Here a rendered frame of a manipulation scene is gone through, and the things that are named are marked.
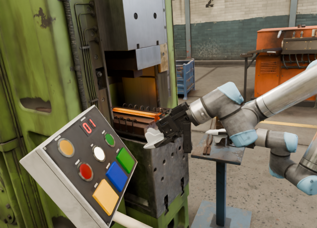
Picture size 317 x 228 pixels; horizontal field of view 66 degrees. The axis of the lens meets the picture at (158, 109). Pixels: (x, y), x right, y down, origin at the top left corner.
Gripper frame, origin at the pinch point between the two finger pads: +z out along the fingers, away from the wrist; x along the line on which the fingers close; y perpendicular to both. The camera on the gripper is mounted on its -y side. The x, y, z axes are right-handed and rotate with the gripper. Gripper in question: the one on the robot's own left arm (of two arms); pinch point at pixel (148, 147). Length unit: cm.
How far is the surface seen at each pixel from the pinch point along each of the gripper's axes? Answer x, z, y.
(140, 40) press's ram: -39, -10, 34
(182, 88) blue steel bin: -413, 57, -65
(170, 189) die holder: -43, 24, -43
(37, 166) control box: 27.1, 14.6, 18.9
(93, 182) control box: 20.2, 10.4, 5.6
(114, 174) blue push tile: 11.2, 9.6, 1.5
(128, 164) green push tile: 1.0, 9.6, -1.5
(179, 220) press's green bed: -59, 41, -76
